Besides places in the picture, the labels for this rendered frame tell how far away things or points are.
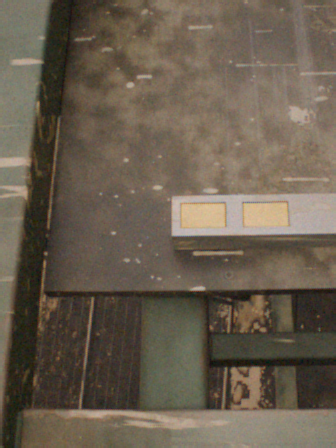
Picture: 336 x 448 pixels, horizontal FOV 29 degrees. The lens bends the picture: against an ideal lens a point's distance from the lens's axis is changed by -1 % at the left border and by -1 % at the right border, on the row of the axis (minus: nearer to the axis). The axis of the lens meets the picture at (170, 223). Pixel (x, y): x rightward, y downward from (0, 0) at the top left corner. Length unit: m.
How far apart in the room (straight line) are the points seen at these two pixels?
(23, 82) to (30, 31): 0.08
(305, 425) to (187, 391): 0.15
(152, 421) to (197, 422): 0.04
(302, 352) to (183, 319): 0.14
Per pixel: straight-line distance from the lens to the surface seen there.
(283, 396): 1.78
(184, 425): 0.66
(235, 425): 0.66
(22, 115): 0.76
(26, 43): 0.83
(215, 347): 0.78
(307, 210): 0.74
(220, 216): 0.73
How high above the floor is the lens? 2.03
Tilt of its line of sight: 31 degrees down
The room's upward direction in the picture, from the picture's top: 73 degrees counter-clockwise
